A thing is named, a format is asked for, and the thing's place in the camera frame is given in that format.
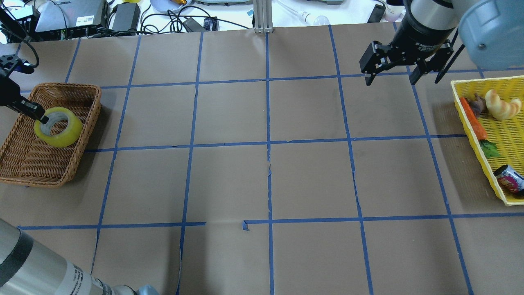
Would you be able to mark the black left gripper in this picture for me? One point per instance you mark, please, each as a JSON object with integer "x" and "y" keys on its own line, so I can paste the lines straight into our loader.
{"x": 9, "y": 91}

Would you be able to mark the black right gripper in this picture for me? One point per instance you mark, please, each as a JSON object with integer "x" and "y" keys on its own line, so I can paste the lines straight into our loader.
{"x": 421, "y": 33}

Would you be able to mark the yellow tape roll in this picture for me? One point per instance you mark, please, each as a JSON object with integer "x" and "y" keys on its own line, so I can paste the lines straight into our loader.
{"x": 63, "y": 128}

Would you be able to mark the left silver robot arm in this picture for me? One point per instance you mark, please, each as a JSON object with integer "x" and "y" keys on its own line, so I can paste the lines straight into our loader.
{"x": 30, "y": 268}

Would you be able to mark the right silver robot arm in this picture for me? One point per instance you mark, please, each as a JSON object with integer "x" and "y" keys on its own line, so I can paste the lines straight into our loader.
{"x": 490, "y": 30}

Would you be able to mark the brown wicker basket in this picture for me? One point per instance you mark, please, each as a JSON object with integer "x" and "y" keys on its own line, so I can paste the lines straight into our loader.
{"x": 48, "y": 154}

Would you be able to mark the lavender white jar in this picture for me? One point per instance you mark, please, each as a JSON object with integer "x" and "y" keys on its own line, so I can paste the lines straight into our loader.
{"x": 393, "y": 12}

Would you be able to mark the brown toy mushroom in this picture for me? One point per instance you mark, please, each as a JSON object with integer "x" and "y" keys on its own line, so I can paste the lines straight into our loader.
{"x": 478, "y": 105}

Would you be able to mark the black computer box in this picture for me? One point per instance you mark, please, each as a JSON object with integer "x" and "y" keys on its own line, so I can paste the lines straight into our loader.
{"x": 53, "y": 20}

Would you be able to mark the white light bulb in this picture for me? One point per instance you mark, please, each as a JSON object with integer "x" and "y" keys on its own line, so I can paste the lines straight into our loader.
{"x": 313, "y": 19}

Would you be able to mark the yellow toy banana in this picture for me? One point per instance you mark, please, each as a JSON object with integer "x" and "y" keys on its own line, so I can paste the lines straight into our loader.
{"x": 500, "y": 109}

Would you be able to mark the orange toy carrot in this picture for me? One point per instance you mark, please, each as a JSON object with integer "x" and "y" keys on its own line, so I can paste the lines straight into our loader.
{"x": 488, "y": 148}

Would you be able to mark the yellow woven basket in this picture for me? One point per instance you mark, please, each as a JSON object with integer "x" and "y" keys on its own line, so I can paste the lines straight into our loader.
{"x": 508, "y": 134}

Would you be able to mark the black power adapter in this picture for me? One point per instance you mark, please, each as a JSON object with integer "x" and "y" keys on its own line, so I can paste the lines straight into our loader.
{"x": 126, "y": 17}

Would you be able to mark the blue plate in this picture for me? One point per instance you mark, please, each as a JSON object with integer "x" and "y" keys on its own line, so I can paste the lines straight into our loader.
{"x": 163, "y": 6}

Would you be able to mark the aluminium frame post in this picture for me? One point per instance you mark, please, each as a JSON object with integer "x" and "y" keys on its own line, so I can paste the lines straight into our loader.
{"x": 263, "y": 16}

